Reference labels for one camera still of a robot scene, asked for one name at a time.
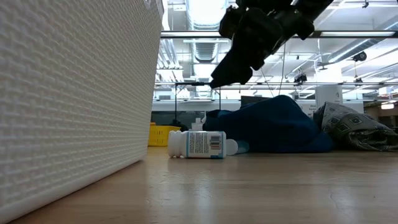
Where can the dark monitor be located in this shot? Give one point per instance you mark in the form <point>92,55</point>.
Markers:
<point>252,99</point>

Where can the yellow plastic basket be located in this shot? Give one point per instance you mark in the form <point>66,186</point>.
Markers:
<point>161,135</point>

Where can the small clear vial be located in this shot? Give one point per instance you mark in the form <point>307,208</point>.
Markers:
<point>231,147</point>

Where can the overhead light bar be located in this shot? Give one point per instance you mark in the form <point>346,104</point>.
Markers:
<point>357,34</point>

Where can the white labelled pill bottle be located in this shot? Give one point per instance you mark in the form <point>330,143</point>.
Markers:
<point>199,144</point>

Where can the blue scrub garment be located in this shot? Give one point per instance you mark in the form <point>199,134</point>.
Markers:
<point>273,127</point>

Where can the white plastic laundry basket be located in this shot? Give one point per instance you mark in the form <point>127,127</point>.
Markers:
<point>62,93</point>

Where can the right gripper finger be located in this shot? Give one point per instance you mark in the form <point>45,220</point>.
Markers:
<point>230,73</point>

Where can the silver ventilation duct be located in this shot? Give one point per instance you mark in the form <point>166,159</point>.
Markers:
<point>205,18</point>

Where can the grey patterned cloth gown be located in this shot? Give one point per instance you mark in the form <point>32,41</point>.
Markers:
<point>351,127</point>

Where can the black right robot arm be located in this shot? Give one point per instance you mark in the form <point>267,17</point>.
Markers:
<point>311,6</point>

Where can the black ceiling spotlight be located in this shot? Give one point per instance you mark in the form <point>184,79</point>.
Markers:
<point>360,56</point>

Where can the white pillar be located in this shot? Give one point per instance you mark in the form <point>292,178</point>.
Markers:
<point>328,96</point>

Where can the black hanging camera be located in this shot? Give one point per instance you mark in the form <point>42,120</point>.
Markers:
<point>300,78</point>

